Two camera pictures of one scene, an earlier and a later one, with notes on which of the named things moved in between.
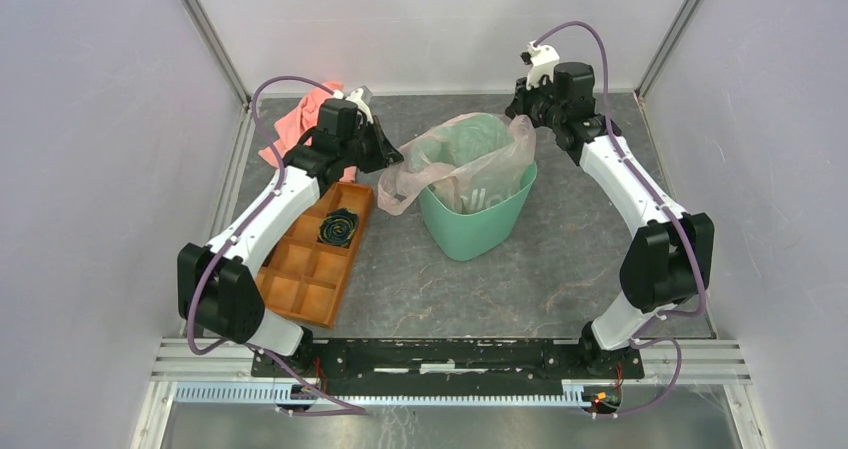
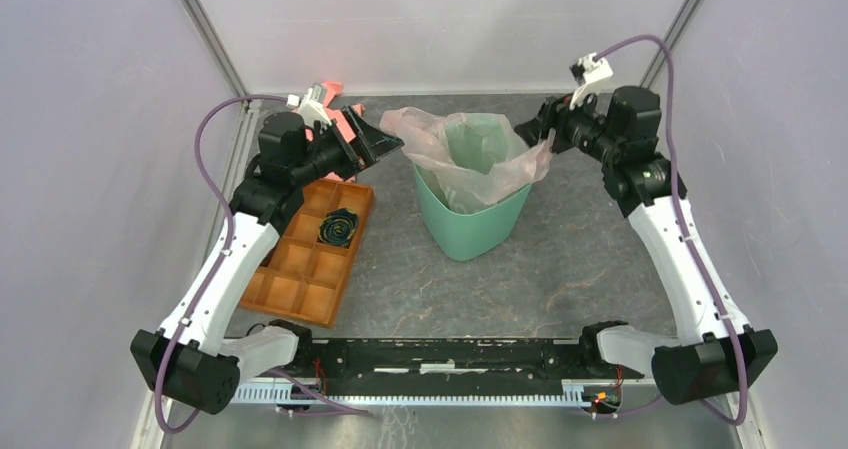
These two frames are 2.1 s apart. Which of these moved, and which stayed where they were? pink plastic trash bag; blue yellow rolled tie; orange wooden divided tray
Moved: pink plastic trash bag
Stayed: blue yellow rolled tie; orange wooden divided tray
